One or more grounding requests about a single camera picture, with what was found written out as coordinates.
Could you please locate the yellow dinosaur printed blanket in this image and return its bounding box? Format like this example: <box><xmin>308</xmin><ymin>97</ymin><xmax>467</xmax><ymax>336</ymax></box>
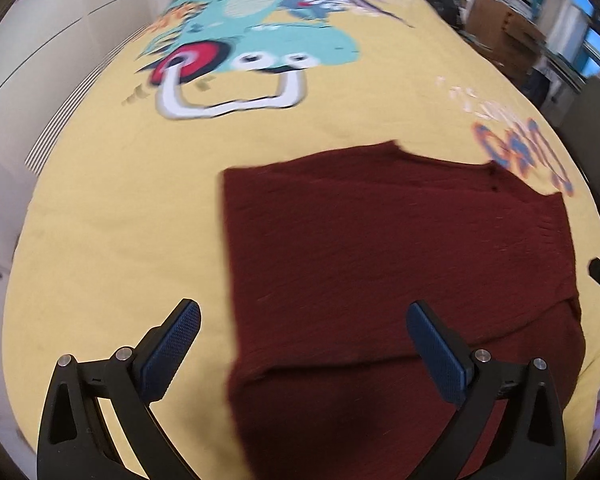
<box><xmin>2</xmin><ymin>0</ymin><xmax>600</xmax><ymax>480</ymax></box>

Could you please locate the dark blue bag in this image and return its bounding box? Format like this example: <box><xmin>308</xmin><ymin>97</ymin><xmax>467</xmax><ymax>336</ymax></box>
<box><xmin>522</xmin><ymin>66</ymin><xmax>557</xmax><ymax>109</ymax></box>

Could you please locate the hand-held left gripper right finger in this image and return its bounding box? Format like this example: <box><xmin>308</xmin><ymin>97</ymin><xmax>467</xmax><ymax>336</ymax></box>
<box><xmin>405</xmin><ymin>301</ymin><xmax>567</xmax><ymax>480</ymax></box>

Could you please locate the brown wooden cabinet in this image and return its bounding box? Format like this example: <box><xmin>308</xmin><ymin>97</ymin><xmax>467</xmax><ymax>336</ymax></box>
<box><xmin>464</xmin><ymin>0</ymin><xmax>549</xmax><ymax>87</ymax></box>

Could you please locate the dark red knitted sweater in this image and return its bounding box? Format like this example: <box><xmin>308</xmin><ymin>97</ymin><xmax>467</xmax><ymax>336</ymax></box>
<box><xmin>222</xmin><ymin>140</ymin><xmax>584</xmax><ymax>480</ymax></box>

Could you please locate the grey chair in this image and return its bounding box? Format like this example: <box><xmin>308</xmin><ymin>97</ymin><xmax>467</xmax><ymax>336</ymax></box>
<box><xmin>560</xmin><ymin>76</ymin><xmax>600</xmax><ymax>207</ymax></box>

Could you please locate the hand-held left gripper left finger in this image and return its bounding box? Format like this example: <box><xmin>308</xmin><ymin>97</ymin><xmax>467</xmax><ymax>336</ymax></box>
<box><xmin>37</xmin><ymin>298</ymin><xmax>202</xmax><ymax>480</ymax></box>

